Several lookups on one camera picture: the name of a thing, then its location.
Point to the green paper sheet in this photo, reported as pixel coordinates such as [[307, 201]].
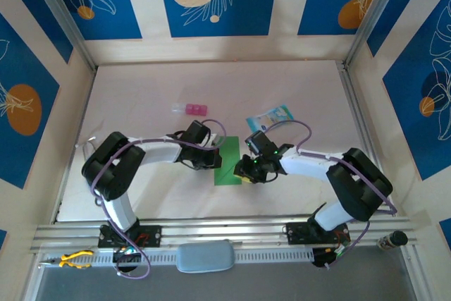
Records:
[[229, 146]]

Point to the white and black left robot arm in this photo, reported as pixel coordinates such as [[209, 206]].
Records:
[[112, 170]]

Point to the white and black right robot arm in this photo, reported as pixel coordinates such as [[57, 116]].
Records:
[[356, 184]]

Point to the pink and clear pill organizer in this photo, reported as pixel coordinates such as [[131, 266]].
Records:
[[195, 110]]

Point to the light blue toothbrush packet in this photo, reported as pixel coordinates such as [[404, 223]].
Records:
[[271, 116]]

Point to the grey blue zip pouch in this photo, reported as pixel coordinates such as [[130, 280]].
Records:
[[205, 257]]

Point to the small green circuit board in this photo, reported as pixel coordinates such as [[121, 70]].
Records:
[[341, 251], [125, 252]]

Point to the dark capped small bottle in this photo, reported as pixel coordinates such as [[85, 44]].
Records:
[[398, 238]]

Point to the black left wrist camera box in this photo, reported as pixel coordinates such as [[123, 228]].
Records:
[[196, 133]]

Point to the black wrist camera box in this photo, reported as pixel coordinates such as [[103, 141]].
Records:
[[260, 142], [196, 133]]

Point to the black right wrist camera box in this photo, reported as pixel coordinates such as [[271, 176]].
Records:
[[260, 142]]

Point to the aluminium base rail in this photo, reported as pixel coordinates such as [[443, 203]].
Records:
[[218, 230]]

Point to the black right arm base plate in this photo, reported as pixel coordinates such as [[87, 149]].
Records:
[[299, 233]]

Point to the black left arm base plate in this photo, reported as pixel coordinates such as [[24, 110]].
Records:
[[151, 235]]

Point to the white wall hook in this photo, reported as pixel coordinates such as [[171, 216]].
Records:
[[92, 139]]

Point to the aluminium side rail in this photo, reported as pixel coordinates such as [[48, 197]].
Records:
[[360, 121]]

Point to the aluminium frame post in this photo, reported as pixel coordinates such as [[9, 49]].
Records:
[[373, 15], [63, 15]]

